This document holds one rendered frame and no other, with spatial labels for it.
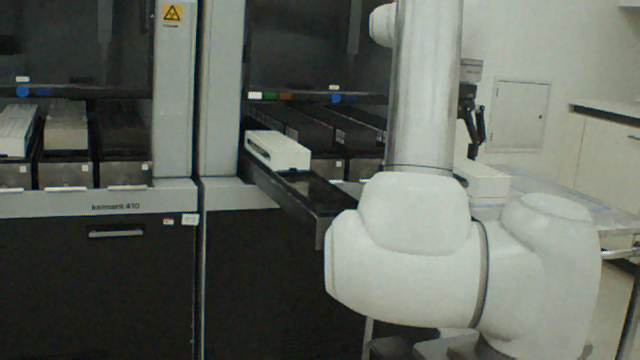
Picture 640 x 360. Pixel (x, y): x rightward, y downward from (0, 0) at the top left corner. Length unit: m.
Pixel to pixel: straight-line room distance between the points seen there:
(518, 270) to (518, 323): 0.08
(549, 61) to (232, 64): 2.45
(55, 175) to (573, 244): 1.24
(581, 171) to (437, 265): 3.11
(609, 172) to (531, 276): 2.92
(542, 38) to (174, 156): 2.55
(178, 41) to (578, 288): 1.22
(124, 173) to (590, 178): 2.87
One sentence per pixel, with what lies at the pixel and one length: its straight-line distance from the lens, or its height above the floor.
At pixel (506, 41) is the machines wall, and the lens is 3.57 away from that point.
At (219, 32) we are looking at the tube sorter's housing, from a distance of 1.70.
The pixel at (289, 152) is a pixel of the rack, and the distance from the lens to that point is 1.54.
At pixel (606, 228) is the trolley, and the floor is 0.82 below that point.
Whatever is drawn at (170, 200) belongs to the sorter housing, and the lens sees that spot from 1.66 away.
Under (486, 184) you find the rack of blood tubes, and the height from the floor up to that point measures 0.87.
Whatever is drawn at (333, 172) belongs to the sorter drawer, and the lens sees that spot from 1.77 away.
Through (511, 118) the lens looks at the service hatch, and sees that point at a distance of 3.66.
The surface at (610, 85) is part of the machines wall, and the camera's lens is 4.20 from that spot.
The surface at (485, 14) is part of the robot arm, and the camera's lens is 1.49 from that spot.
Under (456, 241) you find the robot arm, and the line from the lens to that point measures 0.81.
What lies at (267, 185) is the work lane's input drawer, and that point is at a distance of 1.53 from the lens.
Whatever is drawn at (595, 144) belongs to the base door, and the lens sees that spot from 3.80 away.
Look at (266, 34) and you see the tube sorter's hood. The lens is 1.72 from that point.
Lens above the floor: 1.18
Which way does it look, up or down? 14 degrees down
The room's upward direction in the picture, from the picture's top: 5 degrees clockwise
